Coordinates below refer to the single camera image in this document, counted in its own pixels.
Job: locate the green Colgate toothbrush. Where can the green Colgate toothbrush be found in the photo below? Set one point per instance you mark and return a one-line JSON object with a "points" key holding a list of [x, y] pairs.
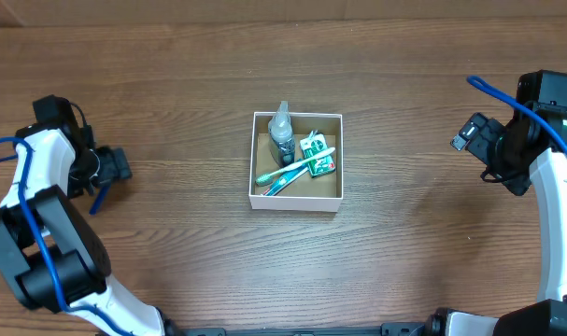
{"points": [[268, 178]]}

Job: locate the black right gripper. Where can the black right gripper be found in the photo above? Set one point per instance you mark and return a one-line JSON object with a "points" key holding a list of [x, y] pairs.
{"points": [[517, 182]]}

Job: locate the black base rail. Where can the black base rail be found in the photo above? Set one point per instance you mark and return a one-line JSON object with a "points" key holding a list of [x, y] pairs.
{"points": [[306, 330]]}

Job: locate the white cardboard box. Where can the white cardboard box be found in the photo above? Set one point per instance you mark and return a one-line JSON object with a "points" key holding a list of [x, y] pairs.
{"points": [[306, 193]]}

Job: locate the green soap bar package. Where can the green soap bar package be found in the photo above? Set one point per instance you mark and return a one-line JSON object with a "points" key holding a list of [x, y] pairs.
{"points": [[312, 145]]}

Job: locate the clear soap pump bottle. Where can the clear soap pump bottle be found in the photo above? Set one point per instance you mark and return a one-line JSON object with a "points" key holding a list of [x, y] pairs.
{"points": [[282, 141]]}

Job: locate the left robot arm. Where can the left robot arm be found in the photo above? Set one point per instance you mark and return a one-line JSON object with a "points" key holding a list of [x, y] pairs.
{"points": [[50, 257]]}

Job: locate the Colgate toothpaste tube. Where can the Colgate toothpaste tube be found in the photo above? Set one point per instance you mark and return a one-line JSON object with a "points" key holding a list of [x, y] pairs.
{"points": [[284, 180]]}

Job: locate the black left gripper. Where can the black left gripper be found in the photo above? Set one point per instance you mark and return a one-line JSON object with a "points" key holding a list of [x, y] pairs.
{"points": [[117, 165]]}

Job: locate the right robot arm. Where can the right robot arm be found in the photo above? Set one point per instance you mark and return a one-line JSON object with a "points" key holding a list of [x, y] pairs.
{"points": [[548, 315]]}

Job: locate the blue disposable razor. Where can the blue disposable razor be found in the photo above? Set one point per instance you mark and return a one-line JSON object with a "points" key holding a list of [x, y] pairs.
{"points": [[98, 201]]}

